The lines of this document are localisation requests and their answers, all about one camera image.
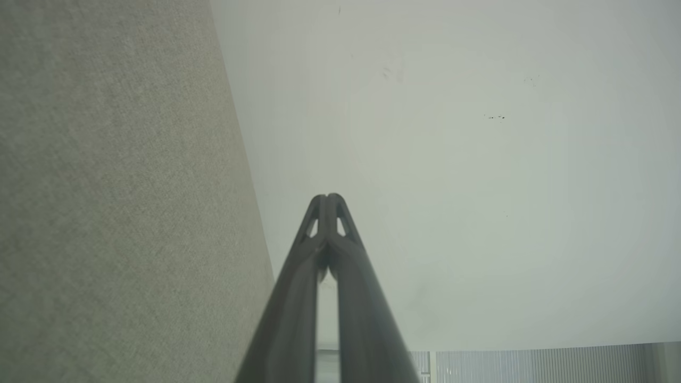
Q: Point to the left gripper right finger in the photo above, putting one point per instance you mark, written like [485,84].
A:
[367,330]

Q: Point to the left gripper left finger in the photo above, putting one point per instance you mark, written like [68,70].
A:
[290,319]

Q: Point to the white ribbed panel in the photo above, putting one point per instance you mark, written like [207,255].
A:
[532,367]

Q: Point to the grey fabric sofa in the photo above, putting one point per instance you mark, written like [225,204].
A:
[106,213]

